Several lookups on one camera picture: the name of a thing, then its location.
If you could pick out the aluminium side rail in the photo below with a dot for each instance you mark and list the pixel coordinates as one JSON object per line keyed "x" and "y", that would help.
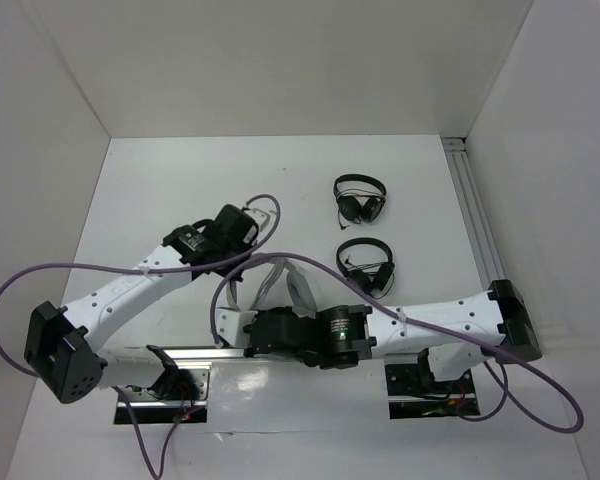
{"x": 472, "y": 210}

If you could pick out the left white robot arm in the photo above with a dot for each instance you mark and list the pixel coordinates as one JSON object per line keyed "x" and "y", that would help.
{"x": 65, "y": 345}

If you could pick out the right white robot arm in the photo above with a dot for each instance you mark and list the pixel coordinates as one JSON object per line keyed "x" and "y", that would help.
{"x": 447, "y": 338}

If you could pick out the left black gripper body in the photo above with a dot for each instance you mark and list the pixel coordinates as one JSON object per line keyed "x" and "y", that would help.
{"x": 233, "y": 250}

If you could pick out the aluminium mounting rail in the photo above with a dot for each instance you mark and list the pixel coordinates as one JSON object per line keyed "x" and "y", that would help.
{"x": 412, "y": 391}

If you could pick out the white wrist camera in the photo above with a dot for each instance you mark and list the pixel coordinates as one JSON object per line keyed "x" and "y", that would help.
{"x": 230, "y": 326}
{"x": 263, "y": 218}

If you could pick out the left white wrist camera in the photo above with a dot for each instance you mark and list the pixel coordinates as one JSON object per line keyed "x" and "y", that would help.
{"x": 263, "y": 218}

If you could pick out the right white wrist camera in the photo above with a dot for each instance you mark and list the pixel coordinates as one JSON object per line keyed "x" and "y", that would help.
{"x": 230, "y": 326}

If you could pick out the black on-ear headphones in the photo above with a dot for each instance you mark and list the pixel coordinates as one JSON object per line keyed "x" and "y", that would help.
{"x": 375, "y": 279}
{"x": 357, "y": 205}

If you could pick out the white over-ear headphones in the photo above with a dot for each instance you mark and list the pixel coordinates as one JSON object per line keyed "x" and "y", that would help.
{"x": 303, "y": 291}

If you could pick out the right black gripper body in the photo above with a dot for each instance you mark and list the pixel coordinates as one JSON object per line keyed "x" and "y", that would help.
{"x": 308, "y": 357}

